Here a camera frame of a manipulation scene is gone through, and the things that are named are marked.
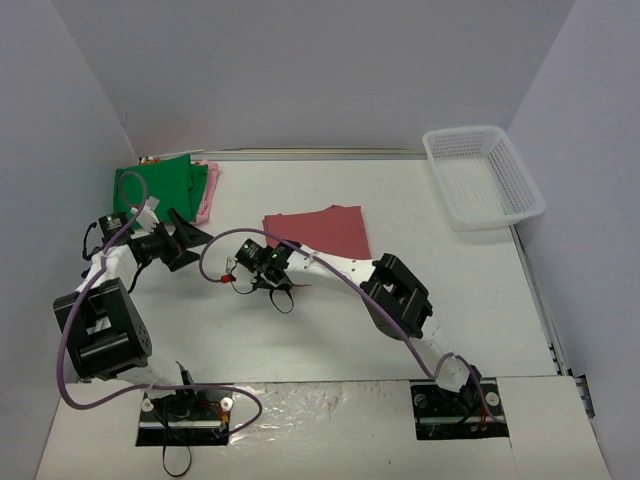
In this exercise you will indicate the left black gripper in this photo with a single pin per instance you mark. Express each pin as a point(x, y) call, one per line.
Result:
point(169, 244)

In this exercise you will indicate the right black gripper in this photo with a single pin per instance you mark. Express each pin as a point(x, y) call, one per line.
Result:
point(270, 276)

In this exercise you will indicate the red t shirt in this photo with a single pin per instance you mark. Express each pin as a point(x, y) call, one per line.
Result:
point(336, 230)

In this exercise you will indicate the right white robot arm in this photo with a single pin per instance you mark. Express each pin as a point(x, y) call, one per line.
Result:
point(395, 299)

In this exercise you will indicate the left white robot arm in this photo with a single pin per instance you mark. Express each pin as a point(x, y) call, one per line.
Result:
point(103, 334)

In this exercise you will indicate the green folded t shirt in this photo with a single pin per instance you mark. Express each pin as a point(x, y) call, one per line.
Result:
point(176, 183)

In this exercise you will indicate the pink folded t shirt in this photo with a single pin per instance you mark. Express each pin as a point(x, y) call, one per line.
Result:
point(213, 171)

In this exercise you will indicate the white plastic basket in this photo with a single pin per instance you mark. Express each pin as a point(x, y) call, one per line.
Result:
point(481, 178)

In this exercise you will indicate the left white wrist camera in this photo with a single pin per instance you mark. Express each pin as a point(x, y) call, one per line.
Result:
point(146, 216)

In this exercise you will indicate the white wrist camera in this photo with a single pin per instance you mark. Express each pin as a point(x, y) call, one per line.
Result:
point(146, 216)
point(231, 263)

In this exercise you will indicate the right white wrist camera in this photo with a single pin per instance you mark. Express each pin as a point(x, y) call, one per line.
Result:
point(231, 263)

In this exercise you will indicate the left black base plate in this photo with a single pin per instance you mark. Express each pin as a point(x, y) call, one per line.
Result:
point(183, 419)

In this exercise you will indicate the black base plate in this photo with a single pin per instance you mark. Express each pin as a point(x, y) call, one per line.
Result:
point(183, 419)
point(442, 415)

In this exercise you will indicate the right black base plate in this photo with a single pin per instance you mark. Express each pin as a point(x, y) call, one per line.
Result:
point(442, 415)

